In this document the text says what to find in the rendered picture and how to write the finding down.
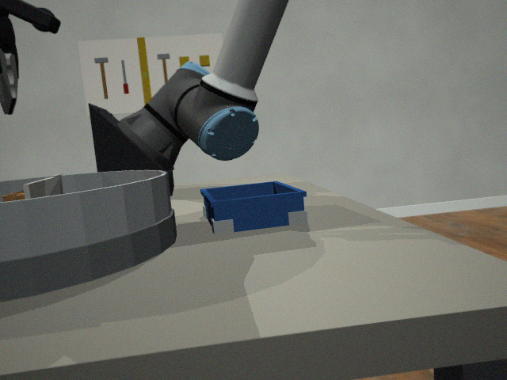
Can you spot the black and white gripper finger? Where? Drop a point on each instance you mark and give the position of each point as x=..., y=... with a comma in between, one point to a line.
x=5, y=93
x=13, y=74

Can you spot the blue crate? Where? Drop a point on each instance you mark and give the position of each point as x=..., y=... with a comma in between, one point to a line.
x=253, y=206

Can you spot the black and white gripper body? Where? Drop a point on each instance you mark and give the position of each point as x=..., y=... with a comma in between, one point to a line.
x=7, y=36

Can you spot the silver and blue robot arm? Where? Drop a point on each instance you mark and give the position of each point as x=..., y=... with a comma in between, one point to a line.
x=220, y=120

